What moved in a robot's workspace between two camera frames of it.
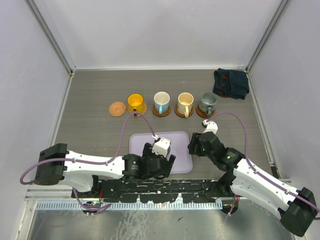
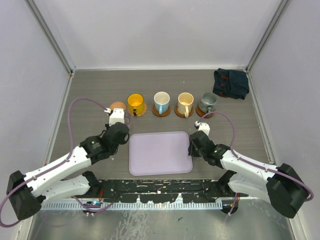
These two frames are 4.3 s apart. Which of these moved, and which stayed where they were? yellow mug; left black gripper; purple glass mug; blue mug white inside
Moved: left black gripper; purple glass mug
Stayed: blue mug white inside; yellow mug
